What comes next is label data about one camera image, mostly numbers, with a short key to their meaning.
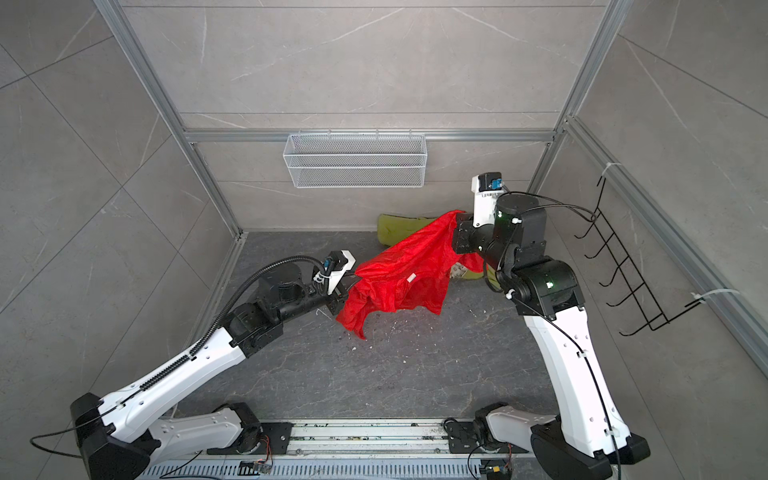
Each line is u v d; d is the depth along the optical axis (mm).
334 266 530
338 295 581
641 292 635
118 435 382
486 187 477
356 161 1009
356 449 730
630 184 648
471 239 521
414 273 746
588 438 349
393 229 1144
